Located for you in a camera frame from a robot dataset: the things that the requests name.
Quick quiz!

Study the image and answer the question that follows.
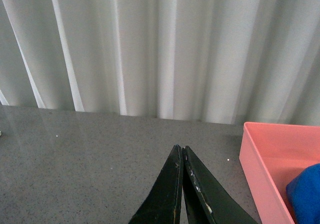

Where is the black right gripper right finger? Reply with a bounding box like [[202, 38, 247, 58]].
[[182, 146, 256, 223]]

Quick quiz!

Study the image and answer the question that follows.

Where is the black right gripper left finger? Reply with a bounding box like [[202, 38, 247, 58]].
[[129, 145, 184, 224]]

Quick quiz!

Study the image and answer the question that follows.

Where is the blue microfiber cloth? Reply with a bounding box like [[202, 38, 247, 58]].
[[286, 164, 320, 223]]

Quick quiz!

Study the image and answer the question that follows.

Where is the pink plastic bin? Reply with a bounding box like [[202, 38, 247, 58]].
[[239, 122, 320, 223]]

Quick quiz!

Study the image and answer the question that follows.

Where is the white pleated curtain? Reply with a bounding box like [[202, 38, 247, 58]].
[[0, 0, 320, 125]]

